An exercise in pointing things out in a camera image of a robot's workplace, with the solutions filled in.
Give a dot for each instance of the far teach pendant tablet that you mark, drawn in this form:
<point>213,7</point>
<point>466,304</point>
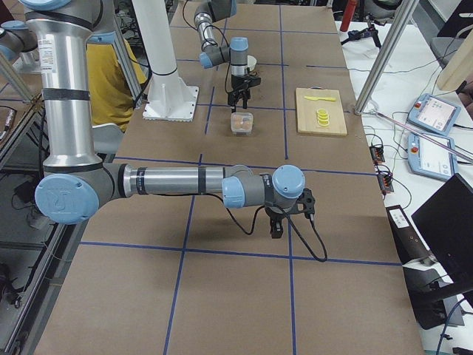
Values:
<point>434,114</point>

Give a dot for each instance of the person in yellow shirt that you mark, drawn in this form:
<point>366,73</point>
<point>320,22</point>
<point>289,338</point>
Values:
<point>110,96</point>

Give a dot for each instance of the yellow plastic knife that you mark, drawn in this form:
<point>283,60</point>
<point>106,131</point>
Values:
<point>315,98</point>

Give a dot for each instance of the wooden cutting board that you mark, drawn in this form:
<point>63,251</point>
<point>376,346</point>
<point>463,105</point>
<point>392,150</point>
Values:
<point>306,115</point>

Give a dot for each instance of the aluminium frame post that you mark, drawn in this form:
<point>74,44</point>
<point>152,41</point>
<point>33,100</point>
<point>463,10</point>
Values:
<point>401,20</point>

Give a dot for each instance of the clear plastic egg box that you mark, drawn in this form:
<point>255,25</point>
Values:
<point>241,123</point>

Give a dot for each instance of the white camera pillar with base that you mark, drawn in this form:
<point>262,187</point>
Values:
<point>169,98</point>

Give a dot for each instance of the wooden plank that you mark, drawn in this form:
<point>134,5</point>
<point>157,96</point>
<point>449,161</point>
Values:
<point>458,68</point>

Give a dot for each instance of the black monitor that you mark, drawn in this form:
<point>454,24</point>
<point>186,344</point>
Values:
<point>445,223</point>

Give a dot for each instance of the teach pendant tablet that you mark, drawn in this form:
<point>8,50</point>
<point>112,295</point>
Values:
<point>428,159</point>
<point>434,114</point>

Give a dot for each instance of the black tripod stick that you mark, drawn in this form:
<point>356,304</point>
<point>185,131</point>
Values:
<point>369,32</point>

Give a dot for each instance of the grey office chair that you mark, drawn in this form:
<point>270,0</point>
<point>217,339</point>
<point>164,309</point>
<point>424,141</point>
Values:
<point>452,34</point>

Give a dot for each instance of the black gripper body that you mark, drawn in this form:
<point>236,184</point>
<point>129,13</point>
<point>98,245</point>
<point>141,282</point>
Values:
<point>236,83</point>
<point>273,214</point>

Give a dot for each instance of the black box with white label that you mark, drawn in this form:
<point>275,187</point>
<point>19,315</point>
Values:
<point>408,243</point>

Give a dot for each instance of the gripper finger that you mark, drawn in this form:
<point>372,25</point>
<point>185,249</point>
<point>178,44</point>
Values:
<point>245,96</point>
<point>233,98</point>
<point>276,228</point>

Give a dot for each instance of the near teach pendant tablet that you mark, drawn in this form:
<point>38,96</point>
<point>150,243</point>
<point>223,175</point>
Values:
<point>428,159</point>

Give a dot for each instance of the white bowl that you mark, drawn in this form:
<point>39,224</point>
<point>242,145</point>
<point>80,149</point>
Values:
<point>251,63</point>

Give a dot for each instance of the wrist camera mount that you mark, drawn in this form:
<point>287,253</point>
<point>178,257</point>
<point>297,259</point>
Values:
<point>305,204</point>
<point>252,81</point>

